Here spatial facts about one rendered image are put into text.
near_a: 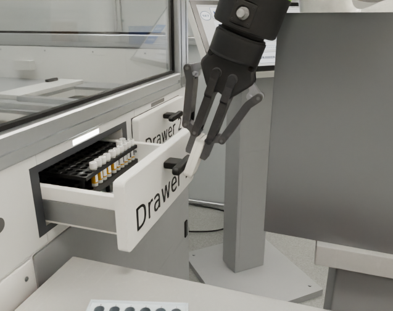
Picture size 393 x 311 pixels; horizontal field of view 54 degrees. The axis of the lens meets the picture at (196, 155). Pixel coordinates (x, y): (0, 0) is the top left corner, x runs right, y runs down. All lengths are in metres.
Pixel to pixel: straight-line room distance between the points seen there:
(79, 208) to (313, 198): 0.39
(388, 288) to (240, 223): 0.99
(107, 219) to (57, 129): 0.17
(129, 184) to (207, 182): 1.90
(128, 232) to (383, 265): 0.43
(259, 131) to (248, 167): 0.16
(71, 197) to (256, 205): 1.21
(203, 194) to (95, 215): 1.90
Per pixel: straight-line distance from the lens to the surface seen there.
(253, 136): 1.58
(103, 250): 0.82
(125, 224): 0.54
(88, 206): 0.59
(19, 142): 0.57
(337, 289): 0.81
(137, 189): 0.56
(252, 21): 0.52
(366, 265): 0.74
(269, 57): 1.46
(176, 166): 0.61
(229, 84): 0.56
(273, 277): 1.84
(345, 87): 0.64
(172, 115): 0.94
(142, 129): 0.86
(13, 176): 0.58
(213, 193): 2.43
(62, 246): 0.70
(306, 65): 0.63
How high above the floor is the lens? 1.13
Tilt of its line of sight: 19 degrees down
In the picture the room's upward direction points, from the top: straight up
